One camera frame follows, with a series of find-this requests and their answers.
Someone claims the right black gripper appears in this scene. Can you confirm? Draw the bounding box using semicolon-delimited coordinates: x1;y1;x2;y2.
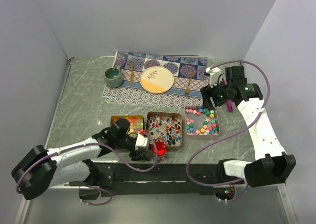
200;77;232;111

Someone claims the purple plastic scoop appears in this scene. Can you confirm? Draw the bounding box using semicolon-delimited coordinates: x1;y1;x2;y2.
222;77;234;113

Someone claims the gold tin of gummy stars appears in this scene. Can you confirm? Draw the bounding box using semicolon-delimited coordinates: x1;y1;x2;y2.
110;115;145;134

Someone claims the tin of pastel star candies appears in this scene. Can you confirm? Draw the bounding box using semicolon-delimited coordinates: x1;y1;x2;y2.
185;106;220;138

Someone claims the red jar lid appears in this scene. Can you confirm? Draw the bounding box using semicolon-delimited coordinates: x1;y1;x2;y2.
151;141;166;157

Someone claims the clear glass jar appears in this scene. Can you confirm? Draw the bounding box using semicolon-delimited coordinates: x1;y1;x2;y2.
153;153;165;162

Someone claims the tin of lollipops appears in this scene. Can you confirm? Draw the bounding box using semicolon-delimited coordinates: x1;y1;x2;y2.
145;111;184;151

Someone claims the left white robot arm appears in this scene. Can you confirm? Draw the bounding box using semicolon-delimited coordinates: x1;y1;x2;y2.
11;119;155;200

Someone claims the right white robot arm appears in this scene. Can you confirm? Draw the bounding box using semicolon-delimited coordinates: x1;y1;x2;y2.
200;65;296;187

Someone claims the gold fork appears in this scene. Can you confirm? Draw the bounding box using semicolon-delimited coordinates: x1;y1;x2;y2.
185;72;194;95

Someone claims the patterned placemat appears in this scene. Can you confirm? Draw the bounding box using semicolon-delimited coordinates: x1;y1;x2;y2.
102;52;208;107

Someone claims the cream and orange plate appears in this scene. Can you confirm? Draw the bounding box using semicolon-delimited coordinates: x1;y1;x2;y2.
139;66;174;94

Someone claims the green ceramic mug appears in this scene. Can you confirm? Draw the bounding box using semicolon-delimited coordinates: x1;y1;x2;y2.
104;67;123;88

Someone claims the gold knife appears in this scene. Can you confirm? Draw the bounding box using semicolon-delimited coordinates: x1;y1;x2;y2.
130;59;134;86

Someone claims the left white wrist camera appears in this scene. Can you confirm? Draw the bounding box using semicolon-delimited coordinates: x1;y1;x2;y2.
135;134;150;150

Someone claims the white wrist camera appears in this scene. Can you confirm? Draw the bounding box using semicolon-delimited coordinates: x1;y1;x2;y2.
135;134;150;150
205;67;222;87

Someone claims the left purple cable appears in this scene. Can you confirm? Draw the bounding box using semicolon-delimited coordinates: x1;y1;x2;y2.
15;131;158;206

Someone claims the purple cable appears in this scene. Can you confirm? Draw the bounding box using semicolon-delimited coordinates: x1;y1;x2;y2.
186;60;271;203
15;131;158;206

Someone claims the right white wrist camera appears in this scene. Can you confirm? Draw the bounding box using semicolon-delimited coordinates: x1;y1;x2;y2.
205;67;222;87

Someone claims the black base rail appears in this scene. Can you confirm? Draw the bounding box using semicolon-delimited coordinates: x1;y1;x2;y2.
82;163;237;195

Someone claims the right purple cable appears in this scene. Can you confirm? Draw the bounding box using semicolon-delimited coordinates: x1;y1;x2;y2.
186;60;271;203

